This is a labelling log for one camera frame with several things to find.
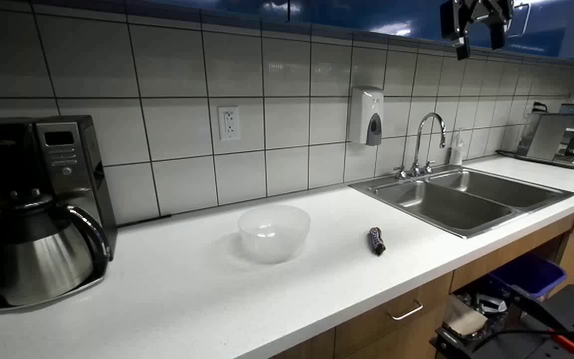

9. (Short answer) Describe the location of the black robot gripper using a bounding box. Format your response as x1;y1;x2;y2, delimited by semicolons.
438;0;515;62

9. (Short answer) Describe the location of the brown snickers candy bar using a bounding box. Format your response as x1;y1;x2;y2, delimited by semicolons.
364;225;388;257

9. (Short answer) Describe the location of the translucent white plastic bowl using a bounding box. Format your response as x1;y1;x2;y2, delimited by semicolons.
234;203;312;265

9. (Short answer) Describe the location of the chrome gooseneck faucet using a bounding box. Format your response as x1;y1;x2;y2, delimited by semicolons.
410;109;448;177

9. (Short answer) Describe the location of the clear soap pump bottle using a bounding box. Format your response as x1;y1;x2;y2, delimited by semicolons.
448;135;468;169

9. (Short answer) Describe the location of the silver countertop appliance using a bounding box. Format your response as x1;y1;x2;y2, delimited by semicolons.
496;99;574;171

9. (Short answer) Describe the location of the stainless steel double sink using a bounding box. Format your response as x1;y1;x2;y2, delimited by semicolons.
350;163;574;241

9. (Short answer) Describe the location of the wooden panel under sink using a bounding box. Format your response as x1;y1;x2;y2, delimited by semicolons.
448;211;574;293

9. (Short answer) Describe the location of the blue plastic bin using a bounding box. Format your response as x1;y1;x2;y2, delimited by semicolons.
490;253;567;303

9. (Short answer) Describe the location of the beige object on stand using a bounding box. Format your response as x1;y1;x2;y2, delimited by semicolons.
446;305;490;339

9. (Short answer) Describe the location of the wooden drawer front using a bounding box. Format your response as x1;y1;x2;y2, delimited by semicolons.
330;273;454;359

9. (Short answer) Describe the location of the black drip coffee maker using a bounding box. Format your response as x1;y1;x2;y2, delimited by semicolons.
0;113;119;315

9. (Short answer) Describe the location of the stainless steel coffee carafe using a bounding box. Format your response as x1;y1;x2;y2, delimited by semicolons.
0;191;111;309

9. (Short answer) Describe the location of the blue wall cabinet row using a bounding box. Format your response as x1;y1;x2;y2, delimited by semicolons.
123;0;574;68

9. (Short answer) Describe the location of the white wall soap dispenser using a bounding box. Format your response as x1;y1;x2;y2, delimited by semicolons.
346;86;386;149

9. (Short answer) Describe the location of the white wall power outlet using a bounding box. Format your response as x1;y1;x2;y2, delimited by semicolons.
215;103;242;143

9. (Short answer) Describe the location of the silver drawer handle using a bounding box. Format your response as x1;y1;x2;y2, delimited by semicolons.
388;299;426;325

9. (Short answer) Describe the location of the orange handled clamp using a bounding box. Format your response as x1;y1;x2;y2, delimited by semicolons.
549;331;574;355

